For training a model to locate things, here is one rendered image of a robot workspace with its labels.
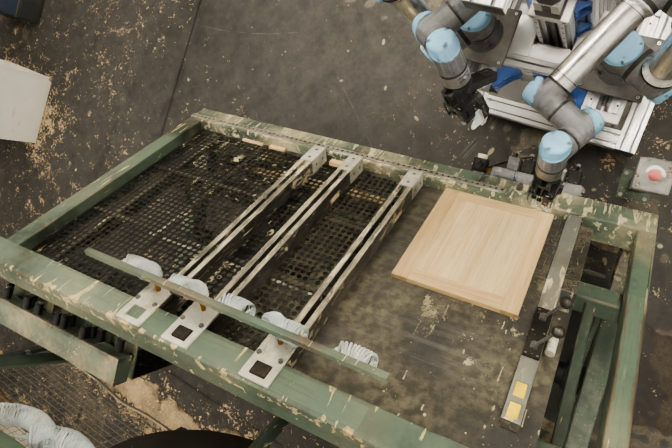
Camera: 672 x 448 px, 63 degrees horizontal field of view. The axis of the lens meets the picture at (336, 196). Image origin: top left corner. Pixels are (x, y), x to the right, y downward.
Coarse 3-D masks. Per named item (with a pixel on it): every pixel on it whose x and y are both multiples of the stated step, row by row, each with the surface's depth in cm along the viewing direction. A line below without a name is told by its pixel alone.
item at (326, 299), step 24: (408, 192) 220; (384, 216) 213; (360, 240) 198; (360, 264) 192; (336, 288) 179; (312, 312) 175; (312, 336) 170; (264, 360) 153; (288, 360) 159; (264, 384) 147
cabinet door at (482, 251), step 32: (448, 192) 227; (448, 224) 211; (480, 224) 210; (512, 224) 209; (544, 224) 208; (416, 256) 197; (448, 256) 197; (480, 256) 196; (512, 256) 195; (448, 288) 184; (480, 288) 183; (512, 288) 182
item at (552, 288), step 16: (576, 224) 204; (560, 240) 197; (560, 256) 190; (560, 272) 184; (544, 288) 179; (560, 288) 178; (544, 304) 173; (528, 368) 155; (512, 384) 151; (528, 384) 151; (512, 400) 147
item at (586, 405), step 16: (256, 160) 310; (272, 160) 359; (192, 192) 300; (368, 208) 252; (240, 256) 295; (624, 256) 210; (176, 272) 303; (304, 272) 281; (592, 272) 212; (624, 272) 210; (608, 288) 267; (608, 336) 212; (592, 352) 214; (608, 352) 212; (560, 368) 227; (592, 368) 214; (608, 368) 212; (560, 384) 228; (592, 384) 214; (576, 400) 222; (592, 400) 214; (576, 416) 216; (592, 416) 214; (576, 432) 216
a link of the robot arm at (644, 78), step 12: (660, 48) 154; (648, 60) 165; (660, 60) 155; (636, 72) 170; (648, 72) 164; (660, 72) 159; (636, 84) 172; (648, 84) 166; (660, 84) 163; (648, 96) 171; (660, 96) 167
